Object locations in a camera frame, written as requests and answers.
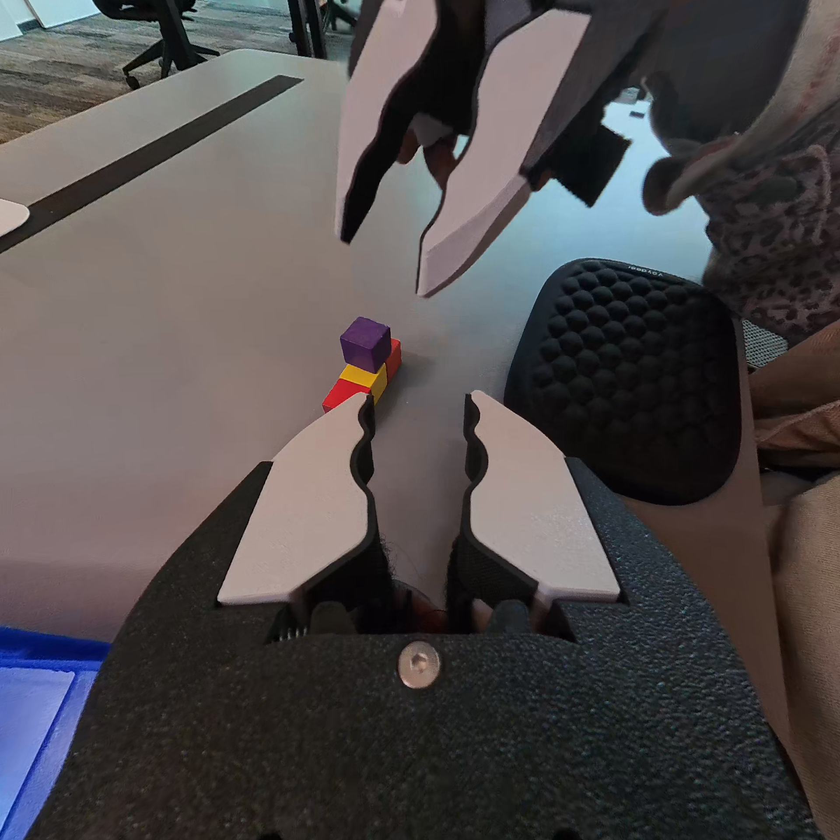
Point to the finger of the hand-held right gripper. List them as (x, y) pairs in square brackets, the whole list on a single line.
[(499, 144), (374, 79)]

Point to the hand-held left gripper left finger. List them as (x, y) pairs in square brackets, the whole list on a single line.
[(302, 518)]

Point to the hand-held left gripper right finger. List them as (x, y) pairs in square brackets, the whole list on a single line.
[(531, 518)]

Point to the red wooden cube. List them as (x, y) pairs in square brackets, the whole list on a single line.
[(341, 396), (394, 361)]

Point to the yellow wooden cube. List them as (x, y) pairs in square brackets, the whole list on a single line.
[(367, 380)]

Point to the purple wooden cube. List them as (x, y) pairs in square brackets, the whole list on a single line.
[(364, 344)]

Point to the blue plastic bin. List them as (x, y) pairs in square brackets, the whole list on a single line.
[(39, 722)]

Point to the person's right forearm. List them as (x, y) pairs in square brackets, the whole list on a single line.
[(722, 65)]

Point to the grey desk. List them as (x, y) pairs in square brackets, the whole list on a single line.
[(164, 361)]

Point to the person's right hand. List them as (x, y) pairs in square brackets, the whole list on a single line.
[(441, 164)]

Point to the black table leg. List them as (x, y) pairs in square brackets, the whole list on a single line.
[(305, 26)]

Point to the black bumpy armrest pad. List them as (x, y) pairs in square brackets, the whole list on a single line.
[(623, 380)]

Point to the black office chair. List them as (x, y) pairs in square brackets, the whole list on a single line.
[(167, 39)]

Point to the grey mesh chair seat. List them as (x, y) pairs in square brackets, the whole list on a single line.
[(764, 344)]

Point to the beige trousers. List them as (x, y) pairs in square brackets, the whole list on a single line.
[(807, 590)]

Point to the white flat pad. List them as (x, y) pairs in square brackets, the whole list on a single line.
[(12, 218)]

